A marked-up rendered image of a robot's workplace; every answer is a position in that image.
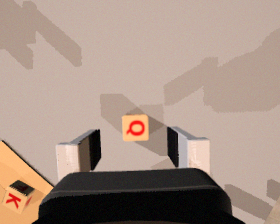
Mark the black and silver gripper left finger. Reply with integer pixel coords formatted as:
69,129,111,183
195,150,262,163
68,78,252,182
56,129,101,181

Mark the orange square mat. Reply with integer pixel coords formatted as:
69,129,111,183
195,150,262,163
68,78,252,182
0,140,54,224

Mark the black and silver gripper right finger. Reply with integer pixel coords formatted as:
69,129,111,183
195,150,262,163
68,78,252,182
167,126,210,176

